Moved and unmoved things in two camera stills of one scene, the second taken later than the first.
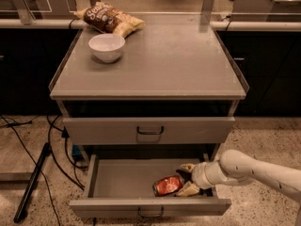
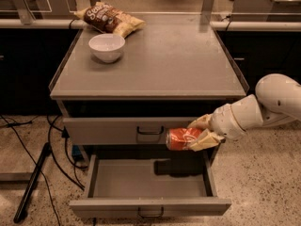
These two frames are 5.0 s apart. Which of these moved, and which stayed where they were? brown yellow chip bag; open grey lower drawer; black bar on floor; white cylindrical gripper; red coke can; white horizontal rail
Moved: white cylindrical gripper; red coke can
Stayed: open grey lower drawer; white horizontal rail; brown yellow chip bag; black bar on floor
